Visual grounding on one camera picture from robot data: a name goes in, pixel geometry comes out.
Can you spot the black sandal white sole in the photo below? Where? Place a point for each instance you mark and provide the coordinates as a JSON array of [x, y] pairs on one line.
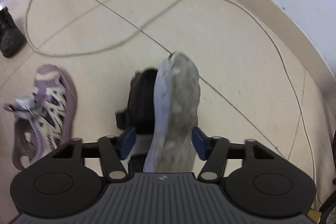
[[178, 108]]

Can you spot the black ankle boot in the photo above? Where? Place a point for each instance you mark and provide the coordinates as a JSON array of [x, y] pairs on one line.
[[9, 35]]

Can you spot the bicycle wheel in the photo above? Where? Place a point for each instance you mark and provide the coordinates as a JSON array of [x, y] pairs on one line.
[[329, 211]]

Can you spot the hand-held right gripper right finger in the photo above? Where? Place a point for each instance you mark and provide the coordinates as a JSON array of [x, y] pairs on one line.
[[200, 144]]

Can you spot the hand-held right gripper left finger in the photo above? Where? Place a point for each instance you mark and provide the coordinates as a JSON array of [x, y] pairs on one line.
[[126, 144]]

